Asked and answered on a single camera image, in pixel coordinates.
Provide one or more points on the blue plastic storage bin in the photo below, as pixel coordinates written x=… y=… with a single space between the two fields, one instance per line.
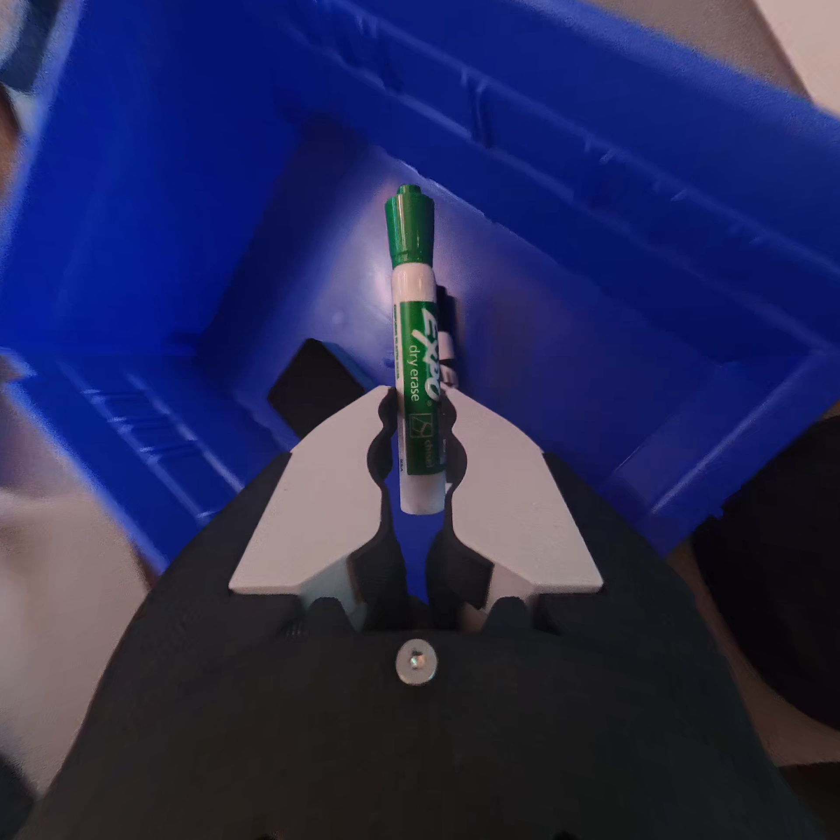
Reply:
x=197 y=197

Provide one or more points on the black textured cushion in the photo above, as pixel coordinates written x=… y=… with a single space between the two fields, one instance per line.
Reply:
x=774 y=590

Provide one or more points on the blue whiteboard eraser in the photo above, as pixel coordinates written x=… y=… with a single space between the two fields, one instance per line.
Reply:
x=308 y=387

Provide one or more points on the black dry erase marker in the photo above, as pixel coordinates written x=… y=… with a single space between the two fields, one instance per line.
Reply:
x=448 y=348

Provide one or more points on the green dry erase marker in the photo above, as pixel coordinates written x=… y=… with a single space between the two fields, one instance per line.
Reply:
x=413 y=328

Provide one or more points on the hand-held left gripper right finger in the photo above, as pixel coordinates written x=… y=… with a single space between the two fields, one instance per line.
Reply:
x=525 y=525

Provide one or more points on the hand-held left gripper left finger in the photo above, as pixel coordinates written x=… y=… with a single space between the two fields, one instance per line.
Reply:
x=315 y=518

